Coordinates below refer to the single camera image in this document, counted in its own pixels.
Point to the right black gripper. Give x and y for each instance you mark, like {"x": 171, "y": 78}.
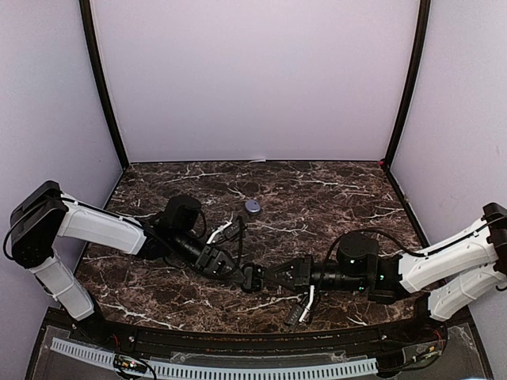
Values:
{"x": 297, "y": 266}

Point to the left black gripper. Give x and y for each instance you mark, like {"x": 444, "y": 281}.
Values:
{"x": 211, "y": 261}

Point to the black earbud charging case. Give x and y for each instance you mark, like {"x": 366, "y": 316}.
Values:
{"x": 254, "y": 278}

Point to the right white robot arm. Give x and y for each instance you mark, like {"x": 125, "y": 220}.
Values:
{"x": 475, "y": 259}

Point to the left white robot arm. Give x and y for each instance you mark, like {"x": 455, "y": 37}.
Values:
{"x": 47, "y": 218}

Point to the purple round charging case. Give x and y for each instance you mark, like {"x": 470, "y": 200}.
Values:
{"x": 252, "y": 207}

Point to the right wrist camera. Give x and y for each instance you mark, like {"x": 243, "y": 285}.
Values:
{"x": 302, "y": 309}

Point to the white slotted cable duct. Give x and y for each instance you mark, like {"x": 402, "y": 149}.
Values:
{"x": 157, "y": 369}

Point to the right black frame post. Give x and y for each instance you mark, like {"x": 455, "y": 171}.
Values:
{"x": 410, "y": 83}

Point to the black frame post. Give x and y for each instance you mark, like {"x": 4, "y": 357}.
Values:
{"x": 92, "y": 46}
{"x": 410, "y": 83}

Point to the left black frame post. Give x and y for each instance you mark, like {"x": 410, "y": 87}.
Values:
{"x": 92, "y": 46}

